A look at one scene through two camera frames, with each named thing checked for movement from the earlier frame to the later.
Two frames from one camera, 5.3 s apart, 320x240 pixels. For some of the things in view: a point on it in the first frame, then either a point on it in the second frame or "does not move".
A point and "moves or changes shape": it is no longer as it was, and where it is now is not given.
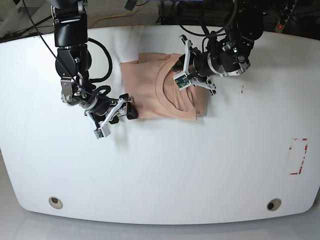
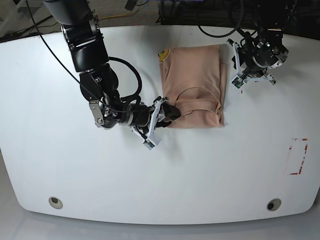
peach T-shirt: x=150 y=79 moves or changes shape
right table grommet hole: x=273 y=204 does not move
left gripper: x=105 y=110 -> x=139 y=115
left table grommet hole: x=55 y=202 does not move
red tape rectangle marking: x=306 y=146 does not move
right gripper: x=201 y=63 -> x=251 y=68
